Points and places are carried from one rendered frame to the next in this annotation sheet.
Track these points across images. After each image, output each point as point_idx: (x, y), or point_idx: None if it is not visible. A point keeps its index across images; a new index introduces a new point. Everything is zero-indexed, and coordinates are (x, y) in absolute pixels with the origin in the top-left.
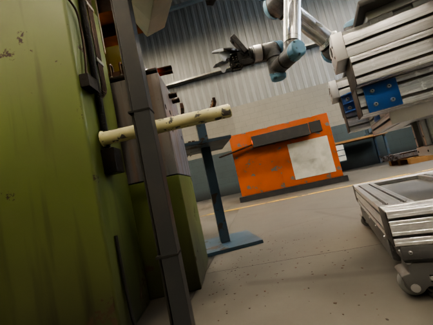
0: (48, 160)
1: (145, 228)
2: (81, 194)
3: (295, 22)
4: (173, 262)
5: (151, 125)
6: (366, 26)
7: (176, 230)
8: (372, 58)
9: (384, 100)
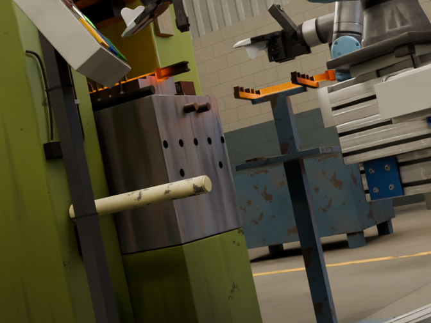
0: (23, 241)
1: (147, 314)
2: (54, 281)
3: (346, 1)
4: None
5: (90, 232)
6: (355, 82)
7: (183, 322)
8: (363, 129)
9: (383, 186)
